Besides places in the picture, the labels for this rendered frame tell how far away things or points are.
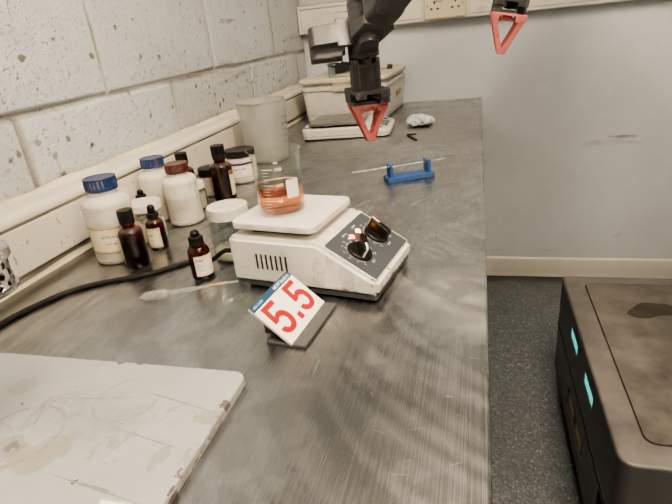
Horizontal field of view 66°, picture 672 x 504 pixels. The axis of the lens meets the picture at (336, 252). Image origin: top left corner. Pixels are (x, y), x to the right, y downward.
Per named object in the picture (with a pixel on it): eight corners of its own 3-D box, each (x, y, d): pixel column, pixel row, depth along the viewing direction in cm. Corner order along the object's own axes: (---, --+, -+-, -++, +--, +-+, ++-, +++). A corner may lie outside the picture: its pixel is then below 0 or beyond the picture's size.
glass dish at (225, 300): (244, 317, 60) (241, 301, 59) (200, 317, 61) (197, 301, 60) (259, 294, 65) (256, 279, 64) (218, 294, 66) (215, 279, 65)
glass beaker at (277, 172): (312, 204, 69) (304, 141, 66) (302, 221, 64) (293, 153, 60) (262, 206, 71) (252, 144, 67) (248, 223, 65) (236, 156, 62)
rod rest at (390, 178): (428, 172, 108) (428, 155, 107) (435, 176, 105) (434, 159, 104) (383, 180, 106) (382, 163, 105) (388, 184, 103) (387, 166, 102)
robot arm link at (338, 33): (381, 38, 84) (373, -11, 85) (310, 46, 84) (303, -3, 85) (374, 72, 96) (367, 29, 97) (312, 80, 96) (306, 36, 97)
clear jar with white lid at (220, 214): (217, 267, 74) (206, 214, 71) (214, 252, 79) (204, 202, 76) (258, 258, 75) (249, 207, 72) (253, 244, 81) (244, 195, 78)
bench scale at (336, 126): (390, 138, 145) (389, 120, 143) (301, 143, 151) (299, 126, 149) (395, 125, 162) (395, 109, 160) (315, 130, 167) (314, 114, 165)
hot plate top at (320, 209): (353, 202, 70) (352, 196, 70) (313, 235, 60) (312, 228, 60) (277, 198, 75) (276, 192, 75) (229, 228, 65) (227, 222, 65)
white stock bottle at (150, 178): (170, 222, 95) (155, 161, 90) (140, 222, 96) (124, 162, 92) (188, 210, 100) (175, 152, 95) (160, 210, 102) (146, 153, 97)
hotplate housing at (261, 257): (411, 258, 70) (409, 203, 67) (378, 305, 60) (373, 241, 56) (272, 245, 80) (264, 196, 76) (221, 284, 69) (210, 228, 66)
